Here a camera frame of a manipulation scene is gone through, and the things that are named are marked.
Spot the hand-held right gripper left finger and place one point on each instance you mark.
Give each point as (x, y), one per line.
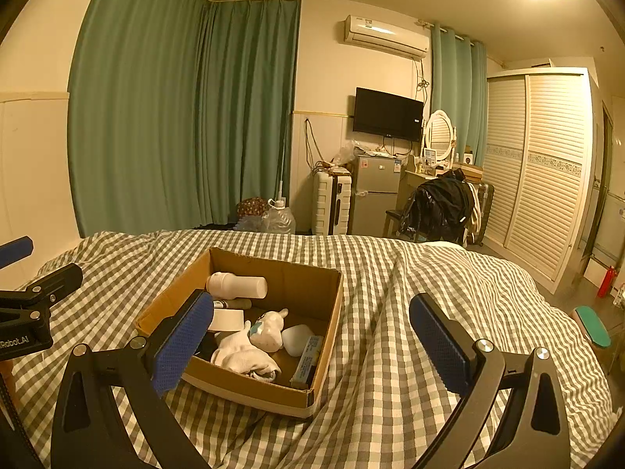
(183, 342)

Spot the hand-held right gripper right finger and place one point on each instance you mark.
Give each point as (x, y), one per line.
(439, 347)

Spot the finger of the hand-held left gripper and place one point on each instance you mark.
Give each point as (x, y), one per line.
(17, 250)
(49, 281)

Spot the white roll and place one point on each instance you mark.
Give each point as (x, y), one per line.
(227, 320)

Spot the white sock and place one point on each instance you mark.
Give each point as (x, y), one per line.
(239, 354)

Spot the brown tube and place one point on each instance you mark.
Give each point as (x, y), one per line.
(234, 303)

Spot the white plastic bottle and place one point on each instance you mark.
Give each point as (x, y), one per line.
(239, 286)

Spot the blue and white plush toy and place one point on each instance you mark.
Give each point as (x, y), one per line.
(268, 332)

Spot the white soap case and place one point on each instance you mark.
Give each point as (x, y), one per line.
(297, 339)

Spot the blue paper box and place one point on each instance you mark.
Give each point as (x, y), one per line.
(307, 361)

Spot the cardboard box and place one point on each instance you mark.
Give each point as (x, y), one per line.
(293, 273)

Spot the green checked blanket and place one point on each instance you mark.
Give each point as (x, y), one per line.
(390, 303)

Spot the dark chair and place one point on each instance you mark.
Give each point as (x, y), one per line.
(393, 220)

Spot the grey suitcase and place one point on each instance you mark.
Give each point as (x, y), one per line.
(484, 212)

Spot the black jacket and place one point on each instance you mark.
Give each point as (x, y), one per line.
(439, 205)

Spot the patterned bag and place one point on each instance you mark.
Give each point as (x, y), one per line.
(253, 206)

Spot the clear water jug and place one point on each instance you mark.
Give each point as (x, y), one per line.
(281, 219)

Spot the small grey fridge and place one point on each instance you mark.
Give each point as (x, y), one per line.
(375, 195)

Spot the dressing table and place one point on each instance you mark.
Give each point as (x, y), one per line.
(412, 180)

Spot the red fire extinguisher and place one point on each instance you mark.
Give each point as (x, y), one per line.
(605, 281)

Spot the white suitcase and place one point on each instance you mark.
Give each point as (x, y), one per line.
(332, 202)

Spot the wide green curtain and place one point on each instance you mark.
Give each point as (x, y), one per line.
(132, 107)

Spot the white louvred wardrobe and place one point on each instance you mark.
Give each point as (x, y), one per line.
(542, 171)

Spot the clear plastic bag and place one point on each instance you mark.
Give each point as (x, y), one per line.
(347, 154)

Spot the white oval mirror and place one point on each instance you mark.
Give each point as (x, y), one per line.
(439, 132)

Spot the green corner curtain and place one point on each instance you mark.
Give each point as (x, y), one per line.
(249, 107)

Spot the narrow green curtain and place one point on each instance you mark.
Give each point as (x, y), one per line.
(459, 88)

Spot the white air conditioner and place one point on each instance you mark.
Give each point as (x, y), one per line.
(383, 34)

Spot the small photo frame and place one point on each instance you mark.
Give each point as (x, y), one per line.
(429, 155)

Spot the black wall television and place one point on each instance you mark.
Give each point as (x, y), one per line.
(388, 113)

